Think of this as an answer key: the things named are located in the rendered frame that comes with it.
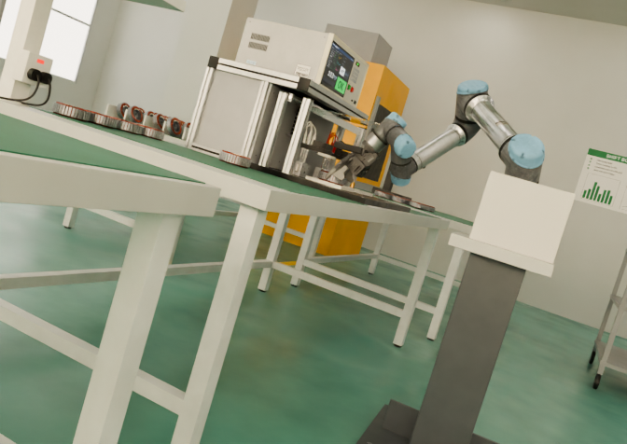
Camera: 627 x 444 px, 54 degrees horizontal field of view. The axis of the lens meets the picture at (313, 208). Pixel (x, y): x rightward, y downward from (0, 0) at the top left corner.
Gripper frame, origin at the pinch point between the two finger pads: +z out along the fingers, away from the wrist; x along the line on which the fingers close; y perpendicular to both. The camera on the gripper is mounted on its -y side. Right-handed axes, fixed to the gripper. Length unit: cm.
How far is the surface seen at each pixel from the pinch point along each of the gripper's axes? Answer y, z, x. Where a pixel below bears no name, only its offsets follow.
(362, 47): -204, -36, 372
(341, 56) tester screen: -34.5, -34.8, 3.8
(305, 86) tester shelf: -24.0, -20.1, -21.9
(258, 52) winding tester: -56, -13, -8
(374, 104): -142, -6, 350
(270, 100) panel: -32.1, -6.5, -19.1
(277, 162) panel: -21.4, 12.2, 1.0
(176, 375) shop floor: 25, 77, -41
